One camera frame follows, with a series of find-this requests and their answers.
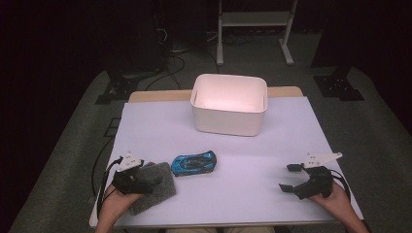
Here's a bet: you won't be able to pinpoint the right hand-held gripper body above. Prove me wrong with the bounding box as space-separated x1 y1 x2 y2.
293 151 344 201

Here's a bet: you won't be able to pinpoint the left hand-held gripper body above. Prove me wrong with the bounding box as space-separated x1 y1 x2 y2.
111 150 154 196

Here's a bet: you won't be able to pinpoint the grey cloth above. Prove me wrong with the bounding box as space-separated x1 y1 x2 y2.
128 161 178 216

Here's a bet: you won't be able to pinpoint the blue toy car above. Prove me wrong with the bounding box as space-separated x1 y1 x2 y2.
170 150 218 178

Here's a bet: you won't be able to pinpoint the white plastic bin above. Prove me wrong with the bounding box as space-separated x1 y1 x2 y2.
189 73 269 138

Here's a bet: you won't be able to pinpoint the person's left hand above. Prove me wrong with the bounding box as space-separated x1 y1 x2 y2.
100 183 144 217

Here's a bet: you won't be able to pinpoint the person's right hand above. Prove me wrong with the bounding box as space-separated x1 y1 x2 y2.
308 182 355 218

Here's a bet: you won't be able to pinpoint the white table cover sheet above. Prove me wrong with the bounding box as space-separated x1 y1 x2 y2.
88 95 364 229

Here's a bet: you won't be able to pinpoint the wooden table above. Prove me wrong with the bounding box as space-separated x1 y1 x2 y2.
88 85 364 230

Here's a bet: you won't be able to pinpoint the black stand base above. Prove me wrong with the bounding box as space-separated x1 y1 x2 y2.
94 68 141 106
313 65 365 102

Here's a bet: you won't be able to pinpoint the white metal stand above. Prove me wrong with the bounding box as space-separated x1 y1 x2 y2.
216 0 299 67

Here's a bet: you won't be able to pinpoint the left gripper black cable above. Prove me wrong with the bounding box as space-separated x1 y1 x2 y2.
96 156 124 218

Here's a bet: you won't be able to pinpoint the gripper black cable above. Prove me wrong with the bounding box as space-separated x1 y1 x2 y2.
96 156 124 218
329 168 353 200

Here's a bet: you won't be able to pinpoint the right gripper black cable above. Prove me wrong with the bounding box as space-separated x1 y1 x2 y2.
329 168 353 200

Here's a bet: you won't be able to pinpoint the thin black floor cable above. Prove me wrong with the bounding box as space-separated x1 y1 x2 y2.
90 137 115 197

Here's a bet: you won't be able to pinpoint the black floor cables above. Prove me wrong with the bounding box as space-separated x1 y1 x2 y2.
143 27 221 92

